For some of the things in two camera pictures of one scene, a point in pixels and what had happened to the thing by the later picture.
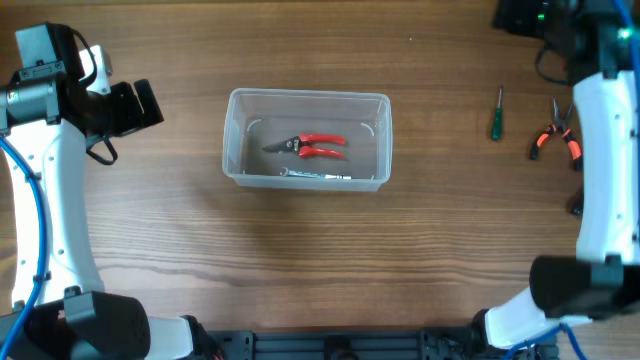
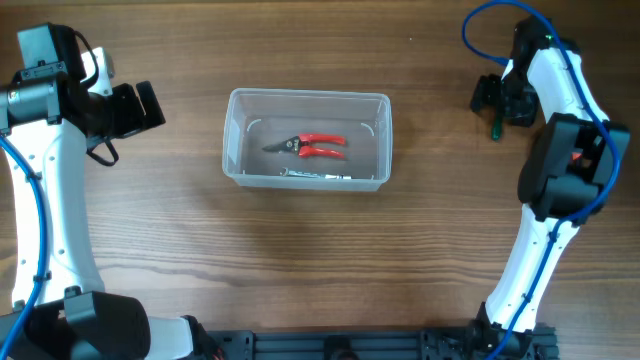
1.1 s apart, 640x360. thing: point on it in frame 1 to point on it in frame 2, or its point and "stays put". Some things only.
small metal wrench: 286,172 stays put
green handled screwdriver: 497,126 stays put
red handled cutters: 296,145 stays put
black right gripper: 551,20 to 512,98
